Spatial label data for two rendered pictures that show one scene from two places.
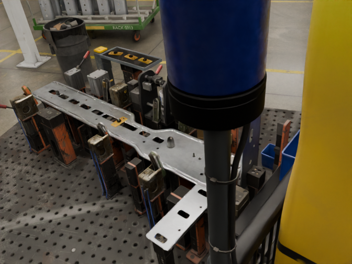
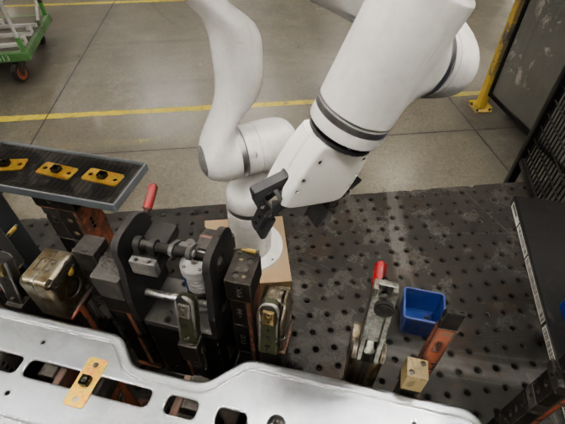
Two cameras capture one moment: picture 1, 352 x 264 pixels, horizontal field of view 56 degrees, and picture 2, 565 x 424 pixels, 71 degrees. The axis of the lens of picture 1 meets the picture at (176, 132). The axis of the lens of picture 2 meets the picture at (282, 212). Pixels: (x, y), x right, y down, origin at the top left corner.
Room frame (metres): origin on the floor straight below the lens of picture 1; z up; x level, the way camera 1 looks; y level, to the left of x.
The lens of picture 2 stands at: (0.97, 0.12, 1.69)
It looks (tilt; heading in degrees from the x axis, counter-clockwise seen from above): 45 degrees down; 330
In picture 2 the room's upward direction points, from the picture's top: straight up
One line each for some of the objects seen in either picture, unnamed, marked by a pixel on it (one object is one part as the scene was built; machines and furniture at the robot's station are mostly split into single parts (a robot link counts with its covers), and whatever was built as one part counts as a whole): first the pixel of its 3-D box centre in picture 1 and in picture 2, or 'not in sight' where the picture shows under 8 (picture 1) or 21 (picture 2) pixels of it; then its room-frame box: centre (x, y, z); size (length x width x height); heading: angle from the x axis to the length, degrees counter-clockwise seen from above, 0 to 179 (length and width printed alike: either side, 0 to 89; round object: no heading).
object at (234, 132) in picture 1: (234, 153); (414, 381); (1.10, -0.24, 0.95); 0.03 x 0.01 x 0.50; 47
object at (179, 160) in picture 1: (115, 122); (74, 384); (1.39, 0.29, 1.00); 1.38 x 0.22 x 0.02; 47
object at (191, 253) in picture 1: (197, 229); not in sight; (0.81, -0.04, 0.84); 0.11 x 0.06 x 0.29; 137
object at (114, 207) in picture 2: (130, 57); (54, 172); (1.78, 0.21, 1.16); 0.37 x 0.14 x 0.02; 47
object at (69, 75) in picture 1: (80, 96); not in sight; (1.90, 0.59, 0.88); 0.11 x 0.10 x 0.36; 137
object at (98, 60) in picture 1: (108, 83); (4, 228); (1.96, 0.40, 0.92); 0.08 x 0.08 x 0.44; 47
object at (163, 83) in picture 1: (162, 117); (191, 310); (1.46, 0.06, 0.94); 0.18 x 0.13 x 0.49; 47
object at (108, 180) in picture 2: (144, 59); (102, 175); (1.71, 0.12, 1.17); 0.08 x 0.04 x 0.01; 42
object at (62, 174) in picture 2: (130, 56); (55, 169); (1.78, 0.20, 1.17); 0.08 x 0.04 x 0.01; 42
